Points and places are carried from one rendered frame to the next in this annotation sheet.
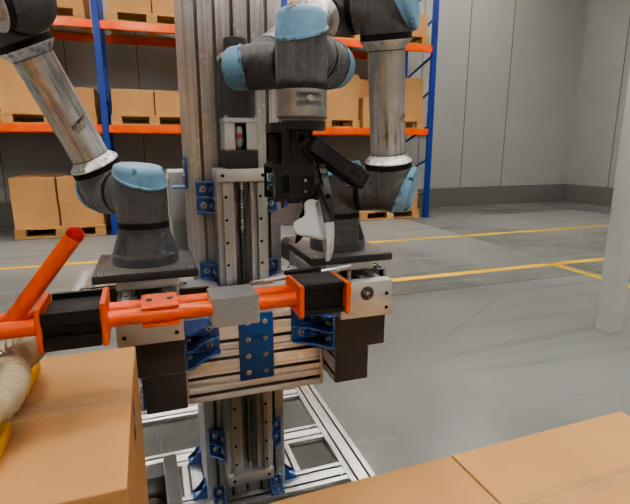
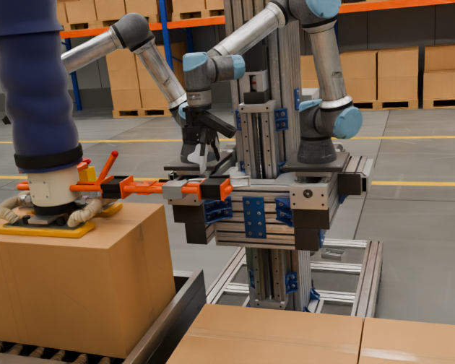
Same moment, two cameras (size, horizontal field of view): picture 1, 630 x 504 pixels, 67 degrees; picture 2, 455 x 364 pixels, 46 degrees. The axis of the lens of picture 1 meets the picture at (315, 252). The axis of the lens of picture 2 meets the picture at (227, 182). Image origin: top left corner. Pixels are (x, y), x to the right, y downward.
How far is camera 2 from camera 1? 119 cm
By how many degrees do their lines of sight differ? 39
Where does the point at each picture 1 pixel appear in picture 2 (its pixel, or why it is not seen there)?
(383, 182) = (325, 118)
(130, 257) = (184, 157)
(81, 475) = (100, 242)
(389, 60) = (315, 39)
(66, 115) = (159, 78)
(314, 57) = (194, 78)
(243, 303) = (174, 189)
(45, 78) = (149, 61)
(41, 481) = (90, 241)
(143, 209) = not seen: hidden behind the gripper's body
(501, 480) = (378, 337)
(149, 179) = not seen: hidden behind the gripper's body
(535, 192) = not seen: outside the picture
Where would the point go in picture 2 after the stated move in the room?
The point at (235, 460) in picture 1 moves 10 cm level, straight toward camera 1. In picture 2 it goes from (258, 290) to (248, 301)
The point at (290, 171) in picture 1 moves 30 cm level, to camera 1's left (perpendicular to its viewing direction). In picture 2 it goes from (188, 131) to (123, 126)
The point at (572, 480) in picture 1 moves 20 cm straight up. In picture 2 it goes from (430, 353) to (431, 296)
